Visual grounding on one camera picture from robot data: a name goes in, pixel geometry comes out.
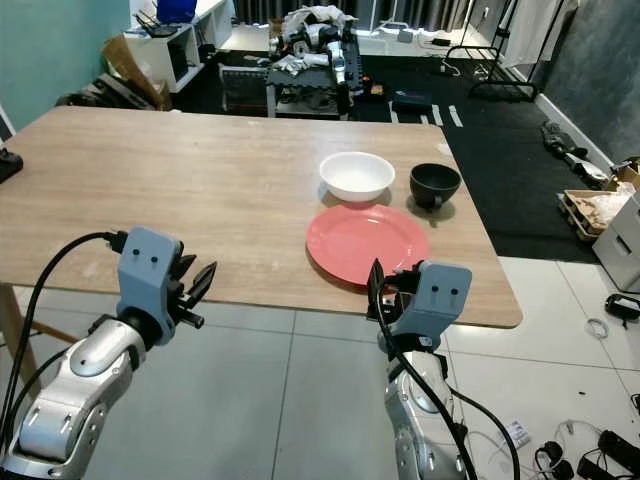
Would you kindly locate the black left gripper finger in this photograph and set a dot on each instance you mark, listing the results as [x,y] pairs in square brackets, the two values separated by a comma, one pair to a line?
[203,282]
[183,270]

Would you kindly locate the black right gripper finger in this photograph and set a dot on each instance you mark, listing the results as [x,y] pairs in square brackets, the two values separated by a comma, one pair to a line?
[376,288]

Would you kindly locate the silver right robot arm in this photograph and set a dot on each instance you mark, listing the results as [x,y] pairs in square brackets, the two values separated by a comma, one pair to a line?
[415,410]

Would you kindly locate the red plate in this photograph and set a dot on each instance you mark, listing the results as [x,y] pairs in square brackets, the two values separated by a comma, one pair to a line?
[365,240]

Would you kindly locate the wooden dining table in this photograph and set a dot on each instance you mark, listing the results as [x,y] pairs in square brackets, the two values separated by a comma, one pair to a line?
[180,180]

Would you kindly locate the white bowl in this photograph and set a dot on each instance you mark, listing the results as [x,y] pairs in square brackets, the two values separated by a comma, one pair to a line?
[357,175]

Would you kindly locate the black crate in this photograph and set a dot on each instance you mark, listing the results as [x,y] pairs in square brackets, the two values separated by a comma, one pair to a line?
[243,90]

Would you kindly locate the dark bag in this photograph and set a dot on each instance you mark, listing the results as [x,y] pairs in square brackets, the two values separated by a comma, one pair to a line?
[100,98]

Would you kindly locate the small black box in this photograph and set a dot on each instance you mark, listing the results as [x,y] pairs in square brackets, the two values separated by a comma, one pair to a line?
[412,100]

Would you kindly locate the black handheld console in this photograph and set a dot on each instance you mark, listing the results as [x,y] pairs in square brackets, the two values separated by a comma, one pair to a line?
[10,165]

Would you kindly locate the brown cardboard piece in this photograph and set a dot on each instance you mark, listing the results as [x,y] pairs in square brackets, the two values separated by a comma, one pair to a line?
[135,70]

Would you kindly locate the white low shelf unit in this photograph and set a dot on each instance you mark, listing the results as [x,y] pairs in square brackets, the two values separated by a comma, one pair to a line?
[170,50]

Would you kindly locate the wooden tray with items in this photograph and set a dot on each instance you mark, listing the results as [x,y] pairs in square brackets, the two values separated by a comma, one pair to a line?
[595,212]

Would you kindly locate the white box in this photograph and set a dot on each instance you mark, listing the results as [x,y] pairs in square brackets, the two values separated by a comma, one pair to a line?
[618,245]

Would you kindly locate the cluttered black cart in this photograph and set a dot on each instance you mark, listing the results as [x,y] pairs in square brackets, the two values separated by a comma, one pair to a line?
[310,60]

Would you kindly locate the black metal rack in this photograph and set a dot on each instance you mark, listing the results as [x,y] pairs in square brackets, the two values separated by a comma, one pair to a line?
[500,85]

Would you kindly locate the black tool on floor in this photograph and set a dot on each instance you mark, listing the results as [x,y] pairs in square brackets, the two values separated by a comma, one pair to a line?
[575,150]

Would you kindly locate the blue box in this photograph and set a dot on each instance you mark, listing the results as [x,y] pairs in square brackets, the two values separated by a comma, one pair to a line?
[175,10]

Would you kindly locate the dark curtain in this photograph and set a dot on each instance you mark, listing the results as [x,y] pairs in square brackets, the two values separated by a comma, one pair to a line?
[260,8]

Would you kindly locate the grey-blue left wrist camera mount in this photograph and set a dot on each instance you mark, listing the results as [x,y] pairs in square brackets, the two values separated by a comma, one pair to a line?
[150,270]

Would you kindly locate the grey-blue wrist camera mount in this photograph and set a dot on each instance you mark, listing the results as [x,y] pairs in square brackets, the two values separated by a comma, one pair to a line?
[440,295]
[150,270]

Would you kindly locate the grey-blue right wrist camera mount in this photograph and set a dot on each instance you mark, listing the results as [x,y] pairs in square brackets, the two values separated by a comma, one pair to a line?
[440,295]

